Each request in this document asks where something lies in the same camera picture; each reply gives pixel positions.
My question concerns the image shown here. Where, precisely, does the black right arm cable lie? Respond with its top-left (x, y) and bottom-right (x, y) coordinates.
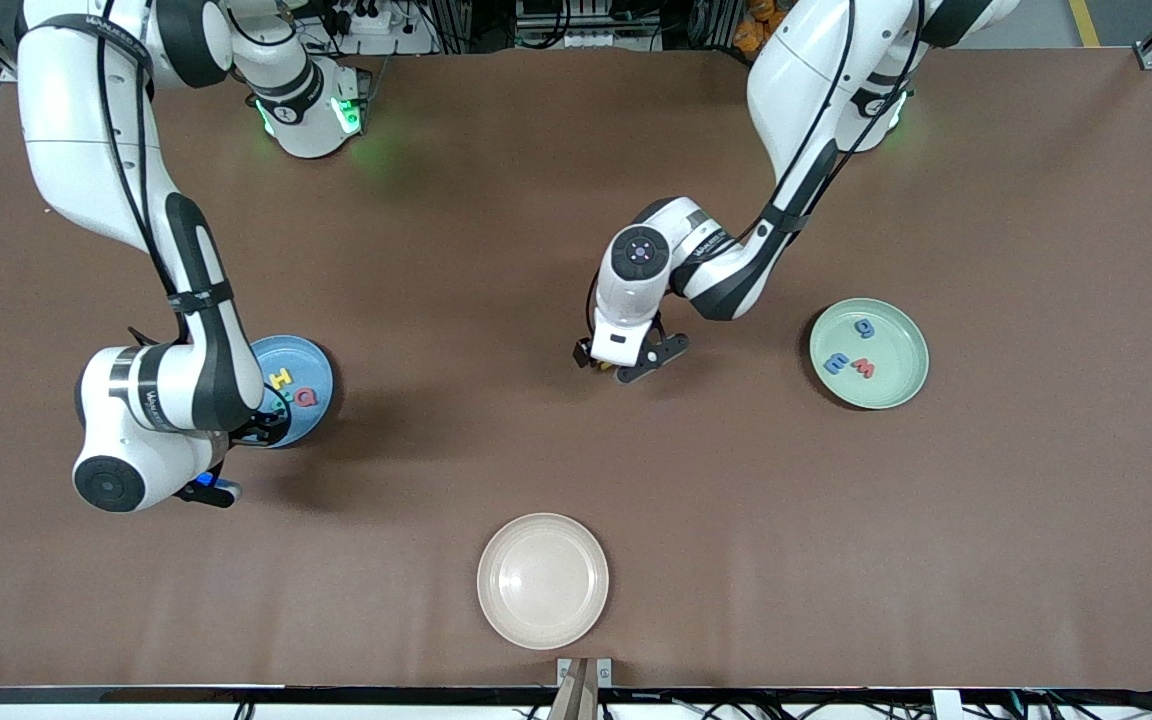
top-left (96, 0), bottom-right (294, 447)

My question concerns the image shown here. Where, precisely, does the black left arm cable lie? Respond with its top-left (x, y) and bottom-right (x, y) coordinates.
top-left (573, 270), bottom-right (605, 367)

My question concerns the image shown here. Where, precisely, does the grey metal mount bracket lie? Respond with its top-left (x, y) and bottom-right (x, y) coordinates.
top-left (556, 657), bottom-right (614, 689)

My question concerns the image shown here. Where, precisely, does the green round plate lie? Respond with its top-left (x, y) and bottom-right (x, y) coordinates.
top-left (809, 298), bottom-right (930, 410)

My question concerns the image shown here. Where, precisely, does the white power strip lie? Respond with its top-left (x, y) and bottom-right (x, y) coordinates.
top-left (296, 0), bottom-right (437, 57)

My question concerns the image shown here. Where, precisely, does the blue round plate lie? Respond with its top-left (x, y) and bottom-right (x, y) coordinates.
top-left (249, 335), bottom-right (335, 449)

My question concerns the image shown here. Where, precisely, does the beige camera pole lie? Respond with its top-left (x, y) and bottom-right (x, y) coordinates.
top-left (547, 660), bottom-right (601, 720)

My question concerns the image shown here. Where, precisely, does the orange fruit pile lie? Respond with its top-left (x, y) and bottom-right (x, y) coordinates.
top-left (733, 0), bottom-right (782, 53)

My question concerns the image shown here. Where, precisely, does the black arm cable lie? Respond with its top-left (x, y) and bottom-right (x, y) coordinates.
top-left (573, 270), bottom-right (605, 367)
top-left (96, 0), bottom-right (294, 447)

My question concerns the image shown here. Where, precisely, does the black and white control box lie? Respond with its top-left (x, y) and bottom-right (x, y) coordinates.
top-left (514, 0), bottom-right (664, 51)

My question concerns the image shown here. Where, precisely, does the brown paper table cover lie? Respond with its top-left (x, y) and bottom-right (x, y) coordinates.
top-left (0, 48), bottom-right (1152, 691)

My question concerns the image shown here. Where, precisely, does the beige round plate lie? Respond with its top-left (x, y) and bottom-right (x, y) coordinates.
top-left (477, 513), bottom-right (610, 651)

